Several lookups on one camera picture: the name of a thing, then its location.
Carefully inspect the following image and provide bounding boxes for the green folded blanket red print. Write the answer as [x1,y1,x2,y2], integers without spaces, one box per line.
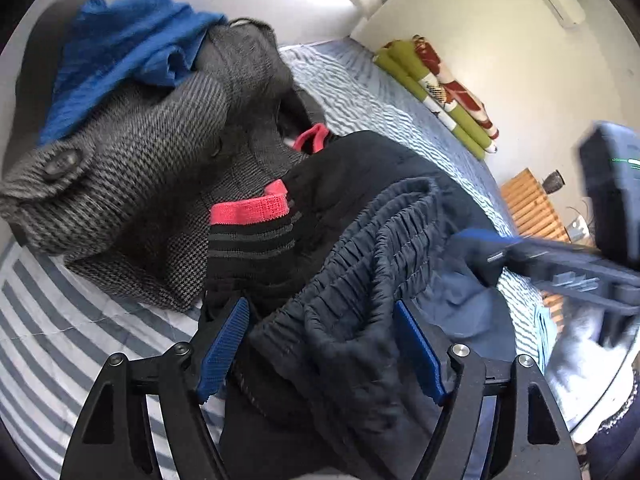
[372,35,501,161]

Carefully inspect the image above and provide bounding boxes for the blue-grey pants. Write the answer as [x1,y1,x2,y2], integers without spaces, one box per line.
[220,175,521,480]

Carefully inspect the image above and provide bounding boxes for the striped bedspread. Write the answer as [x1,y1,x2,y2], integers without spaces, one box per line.
[0,40,566,480]

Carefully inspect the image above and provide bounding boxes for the wooden slatted bench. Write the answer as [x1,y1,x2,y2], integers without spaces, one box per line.
[500,169,598,321]

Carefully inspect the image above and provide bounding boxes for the white wall socket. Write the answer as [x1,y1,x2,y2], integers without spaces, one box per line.
[567,212,591,241]

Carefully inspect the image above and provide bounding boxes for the blue knitted sweater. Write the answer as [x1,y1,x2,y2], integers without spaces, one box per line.
[40,0,228,146]

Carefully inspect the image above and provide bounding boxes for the person's right hand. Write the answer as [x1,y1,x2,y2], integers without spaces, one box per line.
[545,305,640,443]

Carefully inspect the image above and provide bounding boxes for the black striped cloth pink band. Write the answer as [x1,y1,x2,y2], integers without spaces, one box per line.
[206,180,303,311]

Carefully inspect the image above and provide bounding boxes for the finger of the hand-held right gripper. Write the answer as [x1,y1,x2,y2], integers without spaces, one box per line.
[487,254,640,317]
[451,227,608,273]

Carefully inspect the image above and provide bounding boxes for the pink cloth loop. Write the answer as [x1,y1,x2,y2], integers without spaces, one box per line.
[292,124,329,155]

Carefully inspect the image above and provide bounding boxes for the person's right forearm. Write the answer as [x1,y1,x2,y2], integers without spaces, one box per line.
[585,375,640,480]

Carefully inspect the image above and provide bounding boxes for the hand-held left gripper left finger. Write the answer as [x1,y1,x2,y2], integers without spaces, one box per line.
[62,296,251,480]

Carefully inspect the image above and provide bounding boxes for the black pants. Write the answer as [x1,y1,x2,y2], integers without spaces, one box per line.
[282,130,483,241]

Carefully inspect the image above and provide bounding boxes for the grey houndstooth coat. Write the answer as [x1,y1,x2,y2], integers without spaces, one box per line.
[0,19,326,311]

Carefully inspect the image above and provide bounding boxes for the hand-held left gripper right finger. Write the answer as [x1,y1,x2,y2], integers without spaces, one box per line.
[393,300,581,480]

